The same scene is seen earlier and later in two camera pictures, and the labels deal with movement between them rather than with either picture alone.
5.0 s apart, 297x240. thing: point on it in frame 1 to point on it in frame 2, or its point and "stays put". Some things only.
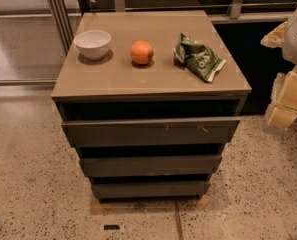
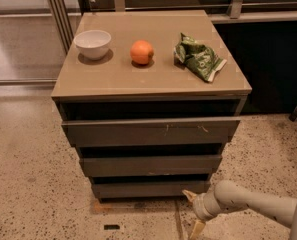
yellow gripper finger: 276,37 to 190,195
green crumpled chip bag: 199,59 stays put
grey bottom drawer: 154,189 stays put
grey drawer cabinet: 149,98 stays put
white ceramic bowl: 92,44 stays put
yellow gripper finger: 282,117 to 197,231
